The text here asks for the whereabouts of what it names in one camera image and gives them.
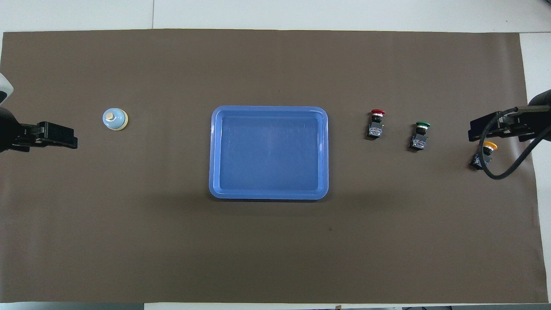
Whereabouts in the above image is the yellow push button switch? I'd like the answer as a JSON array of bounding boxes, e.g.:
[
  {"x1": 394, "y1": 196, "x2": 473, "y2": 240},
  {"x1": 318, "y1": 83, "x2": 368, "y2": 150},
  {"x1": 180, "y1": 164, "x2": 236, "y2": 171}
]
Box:
[{"x1": 469, "y1": 140, "x2": 498, "y2": 171}]

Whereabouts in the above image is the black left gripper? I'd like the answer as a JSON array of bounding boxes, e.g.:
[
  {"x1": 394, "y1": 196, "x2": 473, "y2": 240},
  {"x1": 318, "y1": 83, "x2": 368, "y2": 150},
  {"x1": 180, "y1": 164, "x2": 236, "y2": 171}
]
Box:
[{"x1": 0, "y1": 107, "x2": 78, "y2": 152}]

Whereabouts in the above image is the brown table mat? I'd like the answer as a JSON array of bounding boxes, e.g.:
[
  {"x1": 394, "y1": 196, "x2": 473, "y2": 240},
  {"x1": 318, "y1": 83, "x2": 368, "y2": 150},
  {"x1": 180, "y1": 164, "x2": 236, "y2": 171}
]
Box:
[{"x1": 0, "y1": 29, "x2": 548, "y2": 304}]

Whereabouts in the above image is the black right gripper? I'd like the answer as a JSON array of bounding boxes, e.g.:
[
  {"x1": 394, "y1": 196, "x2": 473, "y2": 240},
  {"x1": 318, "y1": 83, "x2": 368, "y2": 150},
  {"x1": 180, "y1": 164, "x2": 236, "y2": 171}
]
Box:
[{"x1": 468, "y1": 90, "x2": 551, "y2": 143}]

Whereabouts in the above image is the red push button switch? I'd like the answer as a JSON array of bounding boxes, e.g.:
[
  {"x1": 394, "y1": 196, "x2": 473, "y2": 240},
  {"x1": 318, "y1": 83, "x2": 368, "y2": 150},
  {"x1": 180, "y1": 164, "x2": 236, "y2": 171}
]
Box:
[{"x1": 367, "y1": 109, "x2": 386, "y2": 139}]

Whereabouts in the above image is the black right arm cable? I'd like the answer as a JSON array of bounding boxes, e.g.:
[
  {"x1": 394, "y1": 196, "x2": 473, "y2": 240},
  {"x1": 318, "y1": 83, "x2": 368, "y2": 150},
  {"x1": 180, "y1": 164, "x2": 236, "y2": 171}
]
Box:
[{"x1": 479, "y1": 106, "x2": 551, "y2": 180}]

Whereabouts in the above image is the blue plastic tray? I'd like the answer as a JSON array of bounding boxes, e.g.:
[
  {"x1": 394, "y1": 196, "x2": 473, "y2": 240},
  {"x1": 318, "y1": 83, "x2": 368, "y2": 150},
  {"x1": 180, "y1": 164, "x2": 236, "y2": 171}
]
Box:
[{"x1": 209, "y1": 105, "x2": 330, "y2": 201}]

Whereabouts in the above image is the green push button switch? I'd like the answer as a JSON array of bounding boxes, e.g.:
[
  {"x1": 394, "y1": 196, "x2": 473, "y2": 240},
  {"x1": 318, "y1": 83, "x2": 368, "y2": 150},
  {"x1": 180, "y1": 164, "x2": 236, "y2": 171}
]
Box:
[{"x1": 409, "y1": 122, "x2": 431, "y2": 151}]

